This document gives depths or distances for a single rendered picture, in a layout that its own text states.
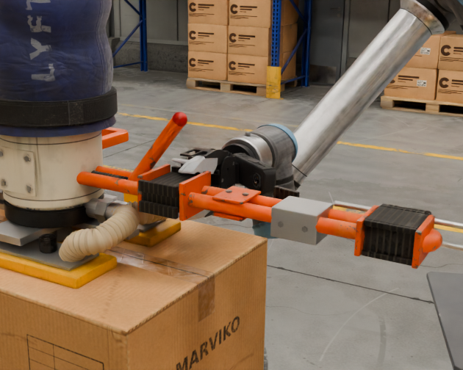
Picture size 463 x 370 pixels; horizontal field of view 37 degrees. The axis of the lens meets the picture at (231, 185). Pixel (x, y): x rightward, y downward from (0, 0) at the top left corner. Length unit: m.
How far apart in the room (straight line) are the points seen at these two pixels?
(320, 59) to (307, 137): 8.49
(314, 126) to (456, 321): 0.61
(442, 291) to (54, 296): 1.14
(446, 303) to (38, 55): 1.19
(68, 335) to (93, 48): 0.44
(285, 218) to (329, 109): 0.53
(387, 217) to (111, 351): 0.41
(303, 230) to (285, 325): 2.28
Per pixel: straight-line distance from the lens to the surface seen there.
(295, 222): 0.96
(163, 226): 1.25
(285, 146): 1.31
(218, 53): 9.20
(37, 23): 1.09
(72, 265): 1.09
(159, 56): 11.10
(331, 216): 0.98
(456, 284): 1.96
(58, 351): 1.06
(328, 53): 9.88
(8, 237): 1.16
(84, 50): 1.11
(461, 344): 1.67
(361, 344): 3.13
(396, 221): 0.92
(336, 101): 1.46
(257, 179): 1.13
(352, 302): 3.47
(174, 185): 1.05
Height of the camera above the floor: 1.54
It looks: 17 degrees down
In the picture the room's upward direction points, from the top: 1 degrees clockwise
